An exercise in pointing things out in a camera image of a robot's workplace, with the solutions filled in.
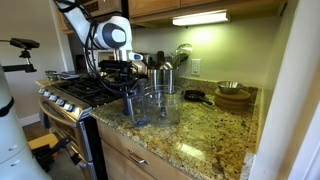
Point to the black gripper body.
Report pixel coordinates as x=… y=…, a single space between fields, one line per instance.
x=125 y=76

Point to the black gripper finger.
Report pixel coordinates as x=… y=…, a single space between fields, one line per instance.
x=142 y=87
x=127 y=89

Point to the black food processor blade assembly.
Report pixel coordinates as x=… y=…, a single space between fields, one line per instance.
x=128 y=105

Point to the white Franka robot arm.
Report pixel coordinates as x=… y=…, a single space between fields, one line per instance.
x=113 y=33

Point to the wide perforated steel utensil holder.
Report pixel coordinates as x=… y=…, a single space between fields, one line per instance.
x=155 y=78

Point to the narrow perforated steel utensil holder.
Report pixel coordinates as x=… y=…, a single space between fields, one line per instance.
x=168 y=78

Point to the clear measuring pitcher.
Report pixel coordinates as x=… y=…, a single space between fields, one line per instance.
x=166 y=103

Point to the brown wooden spatula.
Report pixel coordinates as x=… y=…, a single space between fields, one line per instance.
x=160 y=60

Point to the steel ladle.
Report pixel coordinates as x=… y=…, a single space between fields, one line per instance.
x=183 y=53

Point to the black cast iron skillet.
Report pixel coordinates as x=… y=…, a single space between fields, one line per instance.
x=195 y=96

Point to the stainless steel gas range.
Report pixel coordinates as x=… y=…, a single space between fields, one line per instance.
x=70 y=96

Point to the lower kitchen cabinet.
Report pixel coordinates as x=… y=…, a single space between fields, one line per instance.
x=116 y=156

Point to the wooden upper cabinets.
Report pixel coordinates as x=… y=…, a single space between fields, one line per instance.
x=153 y=6

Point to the small steel bowl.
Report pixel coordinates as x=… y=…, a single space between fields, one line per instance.
x=230 y=87

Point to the under-cabinet light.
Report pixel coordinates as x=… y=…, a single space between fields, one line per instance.
x=200 y=18

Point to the wooden bowl stack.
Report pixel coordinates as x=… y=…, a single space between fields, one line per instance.
x=233 y=100

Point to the yellow box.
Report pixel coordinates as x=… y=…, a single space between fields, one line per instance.
x=43 y=140

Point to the black tool on floor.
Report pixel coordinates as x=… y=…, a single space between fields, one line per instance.
x=50 y=153

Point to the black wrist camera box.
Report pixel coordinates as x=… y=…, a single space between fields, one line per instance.
x=111 y=65

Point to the white wall outlet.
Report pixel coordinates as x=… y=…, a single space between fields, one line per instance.
x=196 y=66

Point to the black camera on stand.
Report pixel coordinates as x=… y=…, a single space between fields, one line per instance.
x=23 y=43

